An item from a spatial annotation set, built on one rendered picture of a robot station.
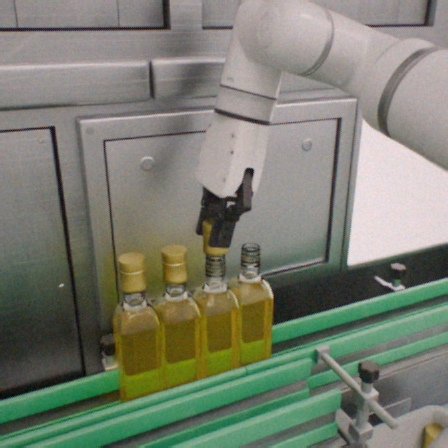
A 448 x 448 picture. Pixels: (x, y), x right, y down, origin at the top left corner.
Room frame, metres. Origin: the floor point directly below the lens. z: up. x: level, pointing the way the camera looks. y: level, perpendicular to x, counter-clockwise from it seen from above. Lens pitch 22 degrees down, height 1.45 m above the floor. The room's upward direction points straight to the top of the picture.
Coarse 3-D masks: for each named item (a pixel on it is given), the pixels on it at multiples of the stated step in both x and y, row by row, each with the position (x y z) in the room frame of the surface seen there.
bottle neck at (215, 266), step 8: (208, 256) 0.61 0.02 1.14; (216, 256) 0.62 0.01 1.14; (224, 256) 0.61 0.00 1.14; (208, 264) 0.60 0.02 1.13; (216, 264) 0.60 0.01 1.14; (224, 264) 0.61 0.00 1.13; (208, 272) 0.60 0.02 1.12; (216, 272) 0.60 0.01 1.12; (224, 272) 0.61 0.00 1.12; (208, 280) 0.60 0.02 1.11; (216, 280) 0.60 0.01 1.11; (224, 280) 0.61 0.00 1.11; (208, 288) 0.60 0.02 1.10; (216, 288) 0.60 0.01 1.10
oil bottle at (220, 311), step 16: (224, 288) 0.61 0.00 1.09; (208, 304) 0.58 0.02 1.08; (224, 304) 0.59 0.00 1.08; (208, 320) 0.58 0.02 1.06; (224, 320) 0.59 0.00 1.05; (208, 336) 0.58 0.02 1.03; (224, 336) 0.59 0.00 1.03; (208, 352) 0.58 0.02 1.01; (224, 352) 0.59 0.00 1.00; (208, 368) 0.58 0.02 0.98; (224, 368) 0.59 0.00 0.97
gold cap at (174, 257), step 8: (168, 248) 0.59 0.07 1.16; (176, 248) 0.59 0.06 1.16; (184, 248) 0.59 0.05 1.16; (168, 256) 0.58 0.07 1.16; (176, 256) 0.57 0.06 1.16; (184, 256) 0.58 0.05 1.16; (168, 264) 0.58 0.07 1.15; (176, 264) 0.58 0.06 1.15; (184, 264) 0.58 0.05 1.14; (168, 272) 0.58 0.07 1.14; (176, 272) 0.57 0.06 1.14; (184, 272) 0.58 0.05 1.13; (168, 280) 0.58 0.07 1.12; (176, 280) 0.57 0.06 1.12; (184, 280) 0.58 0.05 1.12
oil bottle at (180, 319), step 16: (160, 304) 0.58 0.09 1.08; (176, 304) 0.57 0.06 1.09; (192, 304) 0.58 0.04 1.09; (160, 320) 0.57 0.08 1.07; (176, 320) 0.56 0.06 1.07; (192, 320) 0.57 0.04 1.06; (176, 336) 0.56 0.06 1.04; (192, 336) 0.57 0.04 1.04; (176, 352) 0.56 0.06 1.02; (192, 352) 0.57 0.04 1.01; (176, 368) 0.56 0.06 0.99; (192, 368) 0.57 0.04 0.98; (176, 384) 0.56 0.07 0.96
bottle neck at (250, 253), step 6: (246, 246) 0.65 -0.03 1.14; (252, 246) 0.65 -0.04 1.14; (258, 246) 0.64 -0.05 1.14; (246, 252) 0.63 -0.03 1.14; (252, 252) 0.63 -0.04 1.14; (258, 252) 0.63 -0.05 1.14; (246, 258) 0.63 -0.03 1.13; (252, 258) 0.63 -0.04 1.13; (258, 258) 0.63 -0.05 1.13; (246, 264) 0.63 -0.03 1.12; (252, 264) 0.63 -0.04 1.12; (258, 264) 0.63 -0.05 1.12; (246, 270) 0.63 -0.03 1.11; (252, 270) 0.63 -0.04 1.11; (258, 270) 0.63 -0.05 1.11; (246, 276) 0.63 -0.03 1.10; (252, 276) 0.63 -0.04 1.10; (258, 276) 0.63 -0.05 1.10
